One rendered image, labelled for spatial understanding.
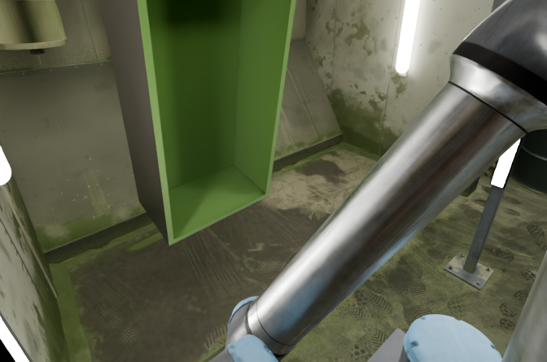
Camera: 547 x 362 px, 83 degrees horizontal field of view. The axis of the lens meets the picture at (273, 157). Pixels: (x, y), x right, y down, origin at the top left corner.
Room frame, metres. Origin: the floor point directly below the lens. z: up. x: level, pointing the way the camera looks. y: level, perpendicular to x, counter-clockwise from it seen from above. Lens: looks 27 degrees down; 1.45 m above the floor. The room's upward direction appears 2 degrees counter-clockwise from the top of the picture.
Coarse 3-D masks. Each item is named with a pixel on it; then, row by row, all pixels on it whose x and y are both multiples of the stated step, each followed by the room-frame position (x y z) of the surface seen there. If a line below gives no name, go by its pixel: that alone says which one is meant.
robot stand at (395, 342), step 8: (392, 336) 0.52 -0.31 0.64; (400, 336) 0.51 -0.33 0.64; (384, 344) 0.49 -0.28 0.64; (392, 344) 0.49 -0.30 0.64; (400, 344) 0.49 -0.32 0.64; (376, 352) 0.47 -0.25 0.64; (384, 352) 0.47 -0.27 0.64; (392, 352) 0.47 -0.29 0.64; (400, 352) 0.47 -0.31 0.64; (368, 360) 0.45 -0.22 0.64; (376, 360) 0.45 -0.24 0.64; (384, 360) 0.45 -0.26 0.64; (392, 360) 0.45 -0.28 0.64
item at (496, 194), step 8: (512, 168) 1.30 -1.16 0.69; (496, 192) 1.29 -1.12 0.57; (488, 200) 1.30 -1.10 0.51; (496, 200) 1.28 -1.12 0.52; (488, 208) 1.29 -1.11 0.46; (496, 208) 1.28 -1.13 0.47; (488, 216) 1.28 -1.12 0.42; (480, 224) 1.30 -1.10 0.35; (488, 224) 1.28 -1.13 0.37; (480, 232) 1.29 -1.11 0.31; (488, 232) 1.30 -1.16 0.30; (480, 240) 1.28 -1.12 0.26; (472, 248) 1.30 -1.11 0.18; (480, 248) 1.27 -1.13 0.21; (472, 256) 1.29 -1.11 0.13; (464, 264) 1.31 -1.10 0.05; (472, 264) 1.28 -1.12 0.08; (472, 272) 1.27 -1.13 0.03
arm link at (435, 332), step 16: (416, 320) 0.38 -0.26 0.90; (432, 320) 0.38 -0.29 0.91; (448, 320) 0.38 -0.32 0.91; (416, 336) 0.34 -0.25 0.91; (432, 336) 0.34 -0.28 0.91; (448, 336) 0.34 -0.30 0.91; (464, 336) 0.34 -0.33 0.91; (480, 336) 0.34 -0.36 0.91; (416, 352) 0.32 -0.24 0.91; (432, 352) 0.31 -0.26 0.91; (448, 352) 0.31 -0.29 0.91; (464, 352) 0.31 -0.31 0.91; (480, 352) 0.31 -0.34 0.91; (496, 352) 0.31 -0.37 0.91
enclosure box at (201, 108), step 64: (128, 0) 0.98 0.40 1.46; (192, 0) 1.43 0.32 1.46; (256, 0) 1.50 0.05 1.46; (128, 64) 1.08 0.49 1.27; (192, 64) 1.46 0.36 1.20; (256, 64) 1.51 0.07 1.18; (128, 128) 1.23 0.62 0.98; (192, 128) 1.50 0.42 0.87; (256, 128) 1.53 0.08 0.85; (192, 192) 1.45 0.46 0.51; (256, 192) 1.49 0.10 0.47
